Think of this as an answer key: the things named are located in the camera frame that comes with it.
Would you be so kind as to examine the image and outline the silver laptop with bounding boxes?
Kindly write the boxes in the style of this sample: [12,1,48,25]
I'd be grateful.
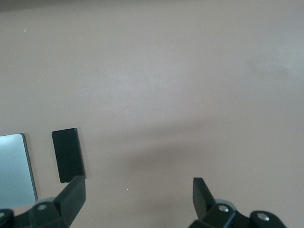
[0,133,38,210]

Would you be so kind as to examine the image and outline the black smartphone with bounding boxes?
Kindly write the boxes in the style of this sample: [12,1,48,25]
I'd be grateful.
[51,127,86,184]

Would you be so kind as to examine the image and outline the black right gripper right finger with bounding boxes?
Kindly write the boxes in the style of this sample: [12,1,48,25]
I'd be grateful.
[189,177,286,228]

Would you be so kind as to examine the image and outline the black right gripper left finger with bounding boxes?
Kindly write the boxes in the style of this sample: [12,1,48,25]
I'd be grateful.
[0,175,86,228]

